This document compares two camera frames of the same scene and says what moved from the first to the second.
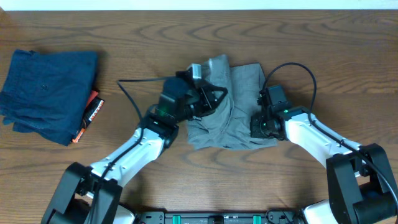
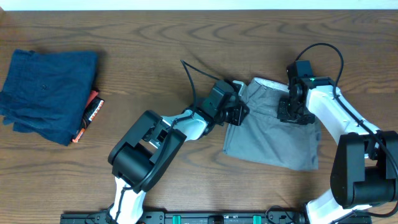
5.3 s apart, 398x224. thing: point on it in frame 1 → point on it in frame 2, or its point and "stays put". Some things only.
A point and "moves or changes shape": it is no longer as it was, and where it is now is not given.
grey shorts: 228,127 moves or changes shape
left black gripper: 201,95 → 238,109
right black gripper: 255,132 → 283,116
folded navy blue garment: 47,92 stays put
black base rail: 272,217 stays put
